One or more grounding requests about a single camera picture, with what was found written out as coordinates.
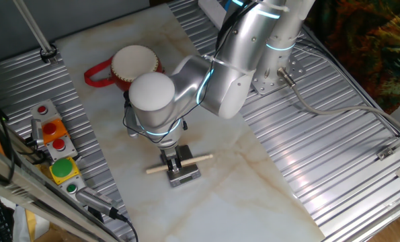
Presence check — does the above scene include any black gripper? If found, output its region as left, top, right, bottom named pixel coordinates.
left=159, top=144, right=184, bottom=173

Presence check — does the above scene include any wooden drumstick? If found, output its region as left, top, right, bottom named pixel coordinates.
left=145, top=153, right=214, bottom=175

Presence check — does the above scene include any red drum with white head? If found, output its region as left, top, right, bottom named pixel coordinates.
left=110, top=44, right=164, bottom=92

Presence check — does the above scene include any silver digital kitchen scale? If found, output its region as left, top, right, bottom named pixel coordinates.
left=159, top=144, right=202, bottom=188

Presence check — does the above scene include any grey box small green button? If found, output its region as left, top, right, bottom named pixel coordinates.
left=58, top=175, right=86, bottom=202

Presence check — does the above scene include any yellow box green mushroom button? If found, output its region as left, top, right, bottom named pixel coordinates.
left=48, top=157, right=81, bottom=186

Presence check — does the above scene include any grey box red button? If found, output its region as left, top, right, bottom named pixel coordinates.
left=30, top=99, right=62, bottom=122
left=46, top=136, right=79, bottom=162

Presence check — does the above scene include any orange box red button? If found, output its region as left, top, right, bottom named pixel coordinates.
left=40, top=117, right=70, bottom=146

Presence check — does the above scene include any white power strip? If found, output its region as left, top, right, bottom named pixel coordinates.
left=198, top=0, right=227, bottom=31

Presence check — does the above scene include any white and yellow bag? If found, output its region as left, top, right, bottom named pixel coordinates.
left=13, top=204, right=51, bottom=242

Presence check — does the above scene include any black pole clamp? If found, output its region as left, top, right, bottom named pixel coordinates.
left=40, top=43, right=58, bottom=64

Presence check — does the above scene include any metal support pole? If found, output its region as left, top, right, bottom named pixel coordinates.
left=13, top=0, right=58, bottom=65

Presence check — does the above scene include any colourful patterned cloth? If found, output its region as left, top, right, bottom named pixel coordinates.
left=300, top=0, right=400, bottom=115

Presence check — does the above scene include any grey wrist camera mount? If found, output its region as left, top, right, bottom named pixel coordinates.
left=124, top=100, right=140, bottom=138

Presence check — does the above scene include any black camera cable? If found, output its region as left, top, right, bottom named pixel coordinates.
left=115, top=213, right=139, bottom=242

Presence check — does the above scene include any silver depth camera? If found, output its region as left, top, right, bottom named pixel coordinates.
left=30, top=118, right=45, bottom=147
left=75, top=186, right=120, bottom=219

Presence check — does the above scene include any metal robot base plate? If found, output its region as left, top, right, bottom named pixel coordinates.
left=251, top=50, right=307, bottom=95

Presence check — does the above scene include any aluminium frame bar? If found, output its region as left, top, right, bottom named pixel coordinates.
left=0, top=139, right=123, bottom=242

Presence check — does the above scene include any thick grey robot cable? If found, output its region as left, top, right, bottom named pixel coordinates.
left=276, top=67, right=400, bottom=135

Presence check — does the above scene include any metal corner bracket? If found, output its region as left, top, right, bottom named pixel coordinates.
left=376, top=129, right=400, bottom=161

